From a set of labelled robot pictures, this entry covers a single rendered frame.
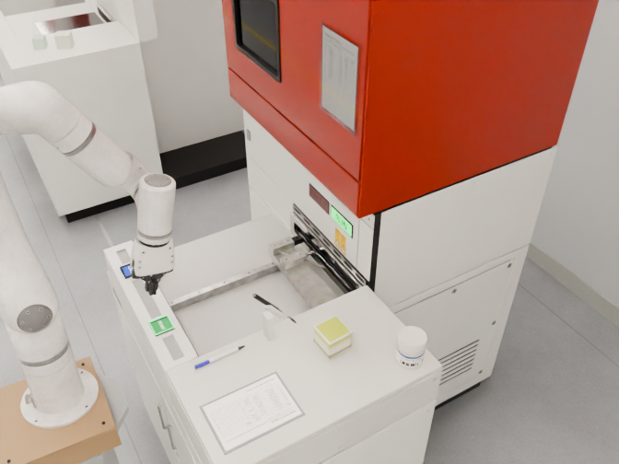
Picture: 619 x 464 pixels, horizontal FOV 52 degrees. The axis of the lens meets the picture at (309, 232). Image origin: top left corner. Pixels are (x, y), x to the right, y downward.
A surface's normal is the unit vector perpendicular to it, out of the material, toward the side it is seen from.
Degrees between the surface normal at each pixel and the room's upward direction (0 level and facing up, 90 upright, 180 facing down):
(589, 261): 90
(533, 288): 0
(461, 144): 90
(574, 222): 90
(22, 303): 61
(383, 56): 90
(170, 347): 0
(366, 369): 0
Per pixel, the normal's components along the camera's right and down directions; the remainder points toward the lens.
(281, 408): 0.00, -0.77
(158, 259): 0.52, 0.56
